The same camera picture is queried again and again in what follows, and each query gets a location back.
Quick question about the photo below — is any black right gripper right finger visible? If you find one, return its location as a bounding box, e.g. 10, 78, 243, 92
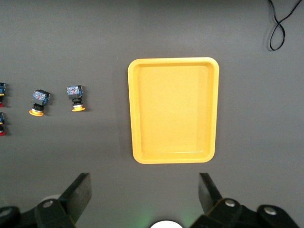
190, 172, 300, 228

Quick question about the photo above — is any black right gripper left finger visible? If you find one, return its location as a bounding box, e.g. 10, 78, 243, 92
0, 172, 92, 228

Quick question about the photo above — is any yellow push button switch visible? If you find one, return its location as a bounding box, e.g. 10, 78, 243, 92
28, 89, 51, 117
66, 85, 86, 113

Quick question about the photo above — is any yellow plastic tray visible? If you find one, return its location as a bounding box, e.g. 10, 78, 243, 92
127, 57, 220, 165

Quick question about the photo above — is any dark grey table mat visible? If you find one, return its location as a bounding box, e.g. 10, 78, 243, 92
0, 0, 304, 228

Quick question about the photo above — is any red push button switch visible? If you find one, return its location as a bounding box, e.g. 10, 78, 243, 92
0, 112, 7, 136
0, 82, 7, 107

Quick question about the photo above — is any thin black loose cable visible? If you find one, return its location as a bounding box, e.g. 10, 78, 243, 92
267, 0, 303, 52

